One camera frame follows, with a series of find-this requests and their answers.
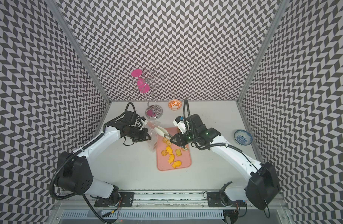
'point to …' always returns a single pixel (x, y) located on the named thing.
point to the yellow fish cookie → (171, 157)
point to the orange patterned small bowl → (174, 104)
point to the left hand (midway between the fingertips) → (150, 139)
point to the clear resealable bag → (152, 144)
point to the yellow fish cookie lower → (177, 164)
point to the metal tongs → (162, 132)
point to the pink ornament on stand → (143, 87)
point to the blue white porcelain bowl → (243, 137)
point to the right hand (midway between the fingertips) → (174, 142)
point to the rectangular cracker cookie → (178, 152)
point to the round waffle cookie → (164, 152)
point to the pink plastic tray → (163, 164)
